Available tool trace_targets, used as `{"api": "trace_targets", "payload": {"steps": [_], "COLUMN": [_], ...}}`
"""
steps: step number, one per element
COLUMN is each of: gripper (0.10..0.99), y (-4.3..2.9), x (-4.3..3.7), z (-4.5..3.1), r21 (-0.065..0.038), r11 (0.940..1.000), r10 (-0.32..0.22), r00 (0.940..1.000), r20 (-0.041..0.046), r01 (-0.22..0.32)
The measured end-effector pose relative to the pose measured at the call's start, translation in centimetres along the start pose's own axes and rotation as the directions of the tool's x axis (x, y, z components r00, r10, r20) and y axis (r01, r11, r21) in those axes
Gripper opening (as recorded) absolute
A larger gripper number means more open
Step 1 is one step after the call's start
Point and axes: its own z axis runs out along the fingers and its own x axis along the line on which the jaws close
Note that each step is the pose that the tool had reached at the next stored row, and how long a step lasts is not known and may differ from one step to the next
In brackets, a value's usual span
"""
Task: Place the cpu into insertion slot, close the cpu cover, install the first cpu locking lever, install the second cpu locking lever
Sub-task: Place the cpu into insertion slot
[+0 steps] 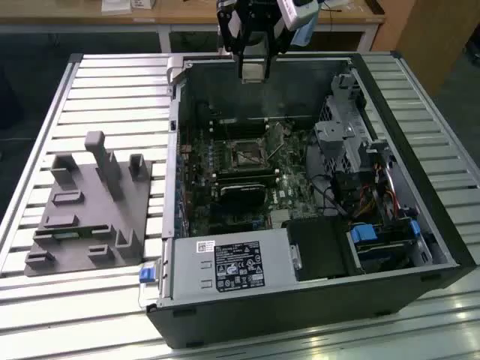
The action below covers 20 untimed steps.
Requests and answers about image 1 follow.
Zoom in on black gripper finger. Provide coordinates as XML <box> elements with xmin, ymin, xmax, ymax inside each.
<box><xmin>216</xmin><ymin>4</ymin><xmax>247</xmax><ymax>80</ymax></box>
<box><xmin>263</xmin><ymin>14</ymin><xmax>290</xmax><ymax>83</ymax></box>

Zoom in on silver CPU plate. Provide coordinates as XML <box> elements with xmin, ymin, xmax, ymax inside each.
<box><xmin>241</xmin><ymin>61</ymin><xmax>268</xmax><ymax>84</ymax></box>

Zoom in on metal socket cover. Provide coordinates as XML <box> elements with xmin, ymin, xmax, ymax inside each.
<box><xmin>232</xmin><ymin>141</ymin><xmax>245</xmax><ymax>168</ymax></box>

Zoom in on CPU socket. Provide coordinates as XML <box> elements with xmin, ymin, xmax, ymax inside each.
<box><xmin>231</xmin><ymin>139</ymin><xmax>269</xmax><ymax>170</ymax></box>

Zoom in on metal drive cage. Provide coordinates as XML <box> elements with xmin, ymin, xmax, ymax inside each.
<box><xmin>313</xmin><ymin>73</ymin><xmax>380</xmax><ymax>174</ymax></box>

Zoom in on black RAM stick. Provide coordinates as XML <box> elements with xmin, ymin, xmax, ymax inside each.
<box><xmin>217</xmin><ymin>168</ymin><xmax>278</xmax><ymax>182</ymax></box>

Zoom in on green motherboard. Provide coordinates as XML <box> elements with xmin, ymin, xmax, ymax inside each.
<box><xmin>175</xmin><ymin>119</ymin><xmax>320</xmax><ymax>239</ymax></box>

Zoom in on black graphics card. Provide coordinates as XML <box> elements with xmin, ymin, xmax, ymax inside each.
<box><xmin>219</xmin><ymin>182</ymin><xmax>268</xmax><ymax>207</ymax></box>

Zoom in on wooden desk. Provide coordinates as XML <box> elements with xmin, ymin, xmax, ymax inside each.
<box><xmin>0</xmin><ymin>0</ymin><xmax>386</xmax><ymax>53</ymax></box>

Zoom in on silver chipset heatsink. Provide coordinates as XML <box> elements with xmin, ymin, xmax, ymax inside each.
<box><xmin>271</xmin><ymin>210</ymin><xmax>292</xmax><ymax>227</ymax></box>

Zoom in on wooden cabinet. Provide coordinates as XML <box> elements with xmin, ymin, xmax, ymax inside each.
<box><xmin>395</xmin><ymin>0</ymin><xmax>480</xmax><ymax>97</ymax></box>

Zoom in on black plastic shroud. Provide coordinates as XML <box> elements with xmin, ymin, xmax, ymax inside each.
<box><xmin>285</xmin><ymin>217</ymin><xmax>363</xmax><ymax>282</ymax></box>

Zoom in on hard disk in blue carrier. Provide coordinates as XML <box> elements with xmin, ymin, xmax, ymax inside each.
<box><xmin>346</xmin><ymin>223</ymin><xmax>416</xmax><ymax>271</ymax></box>

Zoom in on grey power supply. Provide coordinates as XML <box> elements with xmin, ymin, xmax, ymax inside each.
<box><xmin>157</xmin><ymin>228</ymin><xmax>301</xmax><ymax>301</ymax></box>

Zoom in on grey parts rack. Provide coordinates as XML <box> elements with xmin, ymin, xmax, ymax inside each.
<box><xmin>22</xmin><ymin>130</ymin><xmax>155</xmax><ymax>278</ymax></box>

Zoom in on blue case latch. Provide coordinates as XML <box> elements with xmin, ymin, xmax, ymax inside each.
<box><xmin>138</xmin><ymin>264</ymin><xmax>157</xmax><ymax>284</ymax></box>

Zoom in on green RAM stick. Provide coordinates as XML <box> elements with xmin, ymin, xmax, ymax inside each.
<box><xmin>50</xmin><ymin>229</ymin><xmax>93</xmax><ymax>239</ymax></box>

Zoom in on black PC case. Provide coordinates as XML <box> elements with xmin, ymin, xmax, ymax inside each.
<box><xmin>145</xmin><ymin>51</ymin><xmax>477</xmax><ymax>350</ymax></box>

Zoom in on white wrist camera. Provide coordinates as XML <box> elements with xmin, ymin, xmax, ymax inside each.
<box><xmin>276</xmin><ymin>0</ymin><xmax>302</xmax><ymax>30</ymax></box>

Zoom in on grey case bracket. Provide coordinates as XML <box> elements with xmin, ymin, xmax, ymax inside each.
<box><xmin>166</xmin><ymin>55</ymin><xmax>189</xmax><ymax>84</ymax></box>

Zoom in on black internal cable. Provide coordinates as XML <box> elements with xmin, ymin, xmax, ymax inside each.
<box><xmin>309</xmin><ymin>174</ymin><xmax>352</xmax><ymax>218</ymax></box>

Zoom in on orange and red wires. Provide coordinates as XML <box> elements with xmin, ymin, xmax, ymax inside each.
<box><xmin>352</xmin><ymin>187</ymin><xmax>398</xmax><ymax>221</ymax></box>

